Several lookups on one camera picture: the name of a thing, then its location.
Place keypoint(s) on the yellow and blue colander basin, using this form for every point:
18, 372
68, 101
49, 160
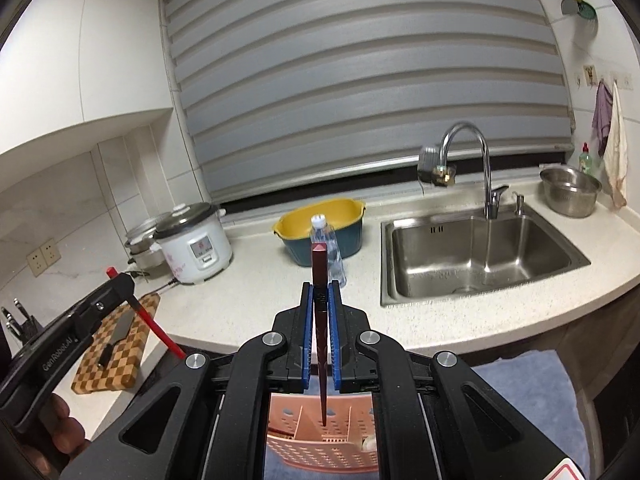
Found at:
300, 245

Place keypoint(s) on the blue floor mat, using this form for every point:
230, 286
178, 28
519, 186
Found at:
530, 390

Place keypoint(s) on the white upper cabinet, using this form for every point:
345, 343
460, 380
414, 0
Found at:
85, 55

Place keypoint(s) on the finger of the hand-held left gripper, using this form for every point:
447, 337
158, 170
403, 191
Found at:
122, 291

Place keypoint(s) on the clear water bottle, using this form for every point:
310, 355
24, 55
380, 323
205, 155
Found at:
337, 255

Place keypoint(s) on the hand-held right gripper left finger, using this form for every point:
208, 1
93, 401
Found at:
306, 340

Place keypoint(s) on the stainless steel bowl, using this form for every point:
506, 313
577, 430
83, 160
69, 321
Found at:
570, 192

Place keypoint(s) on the white cloth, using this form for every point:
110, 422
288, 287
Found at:
616, 160

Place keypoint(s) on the steel soap dispenser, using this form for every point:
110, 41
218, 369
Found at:
518, 205

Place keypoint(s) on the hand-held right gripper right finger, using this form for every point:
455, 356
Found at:
335, 345

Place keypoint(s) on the black knife block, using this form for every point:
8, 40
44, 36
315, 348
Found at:
22, 325

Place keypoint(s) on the purple cloth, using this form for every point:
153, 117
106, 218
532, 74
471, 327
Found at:
602, 115

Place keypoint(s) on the green strainer spoon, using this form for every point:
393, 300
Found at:
587, 10

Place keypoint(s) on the red and white label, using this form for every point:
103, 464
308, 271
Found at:
562, 471

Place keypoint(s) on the pink perforated utensil basket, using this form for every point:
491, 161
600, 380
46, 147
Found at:
305, 440

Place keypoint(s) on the stainless steel sink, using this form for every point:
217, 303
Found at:
475, 260

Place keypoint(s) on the dark red chopstick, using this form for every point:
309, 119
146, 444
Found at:
320, 310

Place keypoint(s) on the white utensil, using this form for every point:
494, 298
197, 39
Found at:
369, 443

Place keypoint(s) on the checkered wooden cutting board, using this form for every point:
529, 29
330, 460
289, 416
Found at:
125, 355

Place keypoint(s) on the decorated wall hook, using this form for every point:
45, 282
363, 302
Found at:
590, 75

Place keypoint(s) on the green dish soap bottle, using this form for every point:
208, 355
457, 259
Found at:
586, 160

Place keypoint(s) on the person's left hand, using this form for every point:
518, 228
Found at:
65, 425

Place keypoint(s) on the beige wall outlet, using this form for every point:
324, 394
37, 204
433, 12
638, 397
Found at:
51, 254
35, 262

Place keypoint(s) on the white rice cooker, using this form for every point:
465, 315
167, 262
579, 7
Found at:
195, 247

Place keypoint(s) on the grey striped window blind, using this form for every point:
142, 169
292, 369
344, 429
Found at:
350, 70

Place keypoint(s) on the steel steamer pot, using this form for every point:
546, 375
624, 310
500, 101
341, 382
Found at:
140, 247

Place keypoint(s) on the black kitchen knife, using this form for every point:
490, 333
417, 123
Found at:
117, 335

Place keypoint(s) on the chrome faucet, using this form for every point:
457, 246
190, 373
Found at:
485, 160

